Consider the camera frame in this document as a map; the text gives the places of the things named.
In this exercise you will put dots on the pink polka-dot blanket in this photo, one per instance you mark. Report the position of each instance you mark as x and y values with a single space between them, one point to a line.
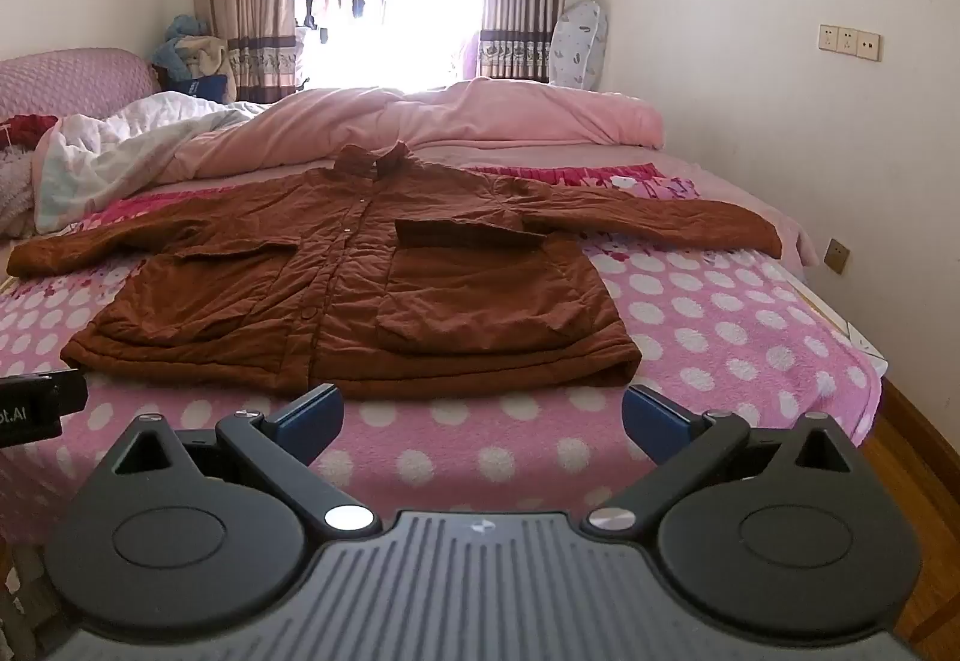
750 346

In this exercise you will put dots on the bronze wall socket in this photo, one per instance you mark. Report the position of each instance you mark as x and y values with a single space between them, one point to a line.
837 254

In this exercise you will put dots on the brown padded jacket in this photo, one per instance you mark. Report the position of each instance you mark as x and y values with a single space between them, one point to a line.
345 286

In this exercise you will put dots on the mauve bed sheet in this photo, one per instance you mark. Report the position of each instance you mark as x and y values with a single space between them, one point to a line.
720 181

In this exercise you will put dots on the red cloth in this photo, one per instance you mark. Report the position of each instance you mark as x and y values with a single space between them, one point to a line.
28 127

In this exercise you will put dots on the dark blue bag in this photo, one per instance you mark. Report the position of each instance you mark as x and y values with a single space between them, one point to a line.
202 88

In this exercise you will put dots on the white quilt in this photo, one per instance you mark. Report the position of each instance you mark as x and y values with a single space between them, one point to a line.
105 151

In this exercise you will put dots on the blue plush toy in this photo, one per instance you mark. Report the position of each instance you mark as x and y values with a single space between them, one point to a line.
184 30

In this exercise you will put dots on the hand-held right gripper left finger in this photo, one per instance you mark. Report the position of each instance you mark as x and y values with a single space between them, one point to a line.
311 422

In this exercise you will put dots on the beige wall socket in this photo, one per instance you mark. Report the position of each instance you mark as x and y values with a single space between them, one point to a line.
868 46
847 42
828 37

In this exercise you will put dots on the pink quilt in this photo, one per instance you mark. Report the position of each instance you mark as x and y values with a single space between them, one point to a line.
525 114

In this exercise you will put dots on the red pink printed sheet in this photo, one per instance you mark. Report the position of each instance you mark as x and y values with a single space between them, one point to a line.
600 175

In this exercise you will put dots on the cream cloth pile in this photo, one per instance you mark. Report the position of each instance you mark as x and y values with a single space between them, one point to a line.
204 60

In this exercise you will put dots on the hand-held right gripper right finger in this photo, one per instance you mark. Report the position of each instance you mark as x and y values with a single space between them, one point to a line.
660 422

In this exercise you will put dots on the purple pillow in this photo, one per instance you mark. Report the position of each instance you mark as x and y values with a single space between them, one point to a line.
67 80

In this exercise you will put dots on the lavender knitted cloth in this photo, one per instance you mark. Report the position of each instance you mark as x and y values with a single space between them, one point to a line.
13 189

